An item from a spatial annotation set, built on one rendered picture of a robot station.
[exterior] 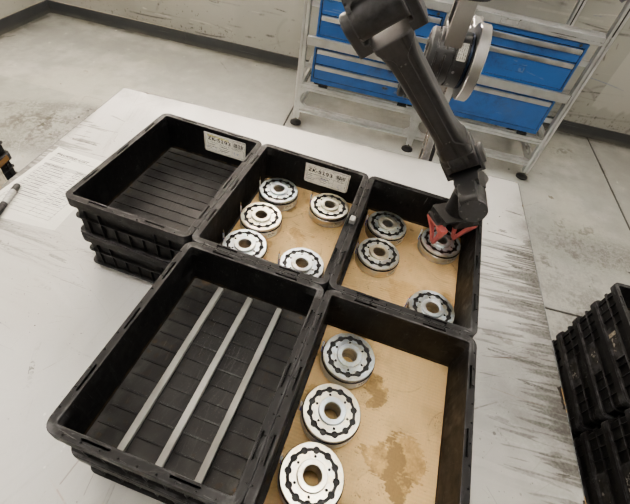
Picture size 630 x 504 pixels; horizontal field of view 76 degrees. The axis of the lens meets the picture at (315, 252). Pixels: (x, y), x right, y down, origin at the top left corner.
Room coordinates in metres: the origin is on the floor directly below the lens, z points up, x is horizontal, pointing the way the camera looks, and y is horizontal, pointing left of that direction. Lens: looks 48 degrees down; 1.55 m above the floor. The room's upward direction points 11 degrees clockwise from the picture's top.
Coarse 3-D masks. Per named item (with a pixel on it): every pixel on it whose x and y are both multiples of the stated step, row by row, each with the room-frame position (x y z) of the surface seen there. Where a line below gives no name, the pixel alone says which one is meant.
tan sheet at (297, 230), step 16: (304, 192) 0.88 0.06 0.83; (304, 208) 0.81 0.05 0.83; (288, 224) 0.74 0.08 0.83; (304, 224) 0.75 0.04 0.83; (272, 240) 0.67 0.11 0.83; (288, 240) 0.68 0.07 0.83; (304, 240) 0.69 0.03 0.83; (320, 240) 0.70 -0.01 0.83; (336, 240) 0.72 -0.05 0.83; (272, 256) 0.62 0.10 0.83; (320, 256) 0.65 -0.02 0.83
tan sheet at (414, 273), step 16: (416, 224) 0.84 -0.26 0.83; (416, 240) 0.77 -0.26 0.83; (352, 256) 0.67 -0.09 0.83; (400, 256) 0.70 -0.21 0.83; (416, 256) 0.72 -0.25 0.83; (352, 272) 0.62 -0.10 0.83; (400, 272) 0.65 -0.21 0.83; (416, 272) 0.66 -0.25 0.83; (432, 272) 0.67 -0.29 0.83; (448, 272) 0.68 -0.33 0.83; (352, 288) 0.57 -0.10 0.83; (368, 288) 0.58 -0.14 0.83; (384, 288) 0.59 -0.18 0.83; (400, 288) 0.60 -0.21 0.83; (416, 288) 0.61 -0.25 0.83; (432, 288) 0.62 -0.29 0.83; (448, 288) 0.63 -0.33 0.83; (400, 304) 0.56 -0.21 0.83
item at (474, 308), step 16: (368, 192) 0.80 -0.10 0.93; (416, 192) 0.84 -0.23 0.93; (352, 224) 0.68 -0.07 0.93; (480, 224) 0.77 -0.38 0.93; (480, 240) 0.71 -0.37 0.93; (480, 256) 0.66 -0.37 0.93; (336, 272) 0.53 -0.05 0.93; (336, 288) 0.49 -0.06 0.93; (384, 304) 0.47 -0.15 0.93; (432, 320) 0.46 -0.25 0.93
